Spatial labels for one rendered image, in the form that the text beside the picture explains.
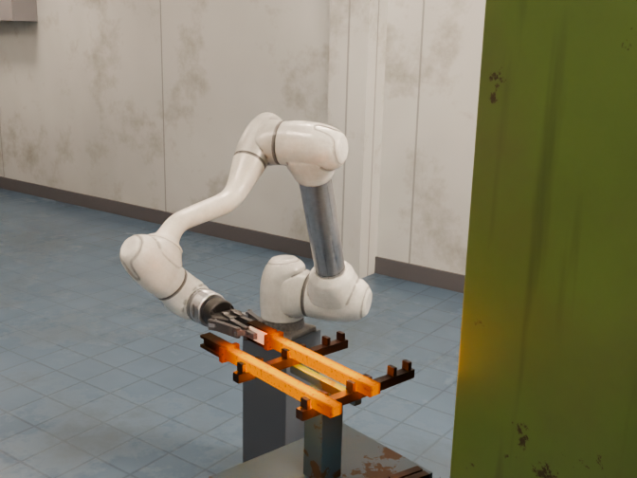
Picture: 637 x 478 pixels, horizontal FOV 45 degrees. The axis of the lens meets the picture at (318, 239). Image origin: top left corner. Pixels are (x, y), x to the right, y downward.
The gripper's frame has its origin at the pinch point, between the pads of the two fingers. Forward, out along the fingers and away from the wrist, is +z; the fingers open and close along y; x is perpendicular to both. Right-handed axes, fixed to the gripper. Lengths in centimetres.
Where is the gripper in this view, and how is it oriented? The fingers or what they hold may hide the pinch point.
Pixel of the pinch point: (262, 335)
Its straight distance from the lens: 184.0
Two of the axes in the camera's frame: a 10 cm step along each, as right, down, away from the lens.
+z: 6.6, 2.1, -7.3
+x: 0.2, -9.7, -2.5
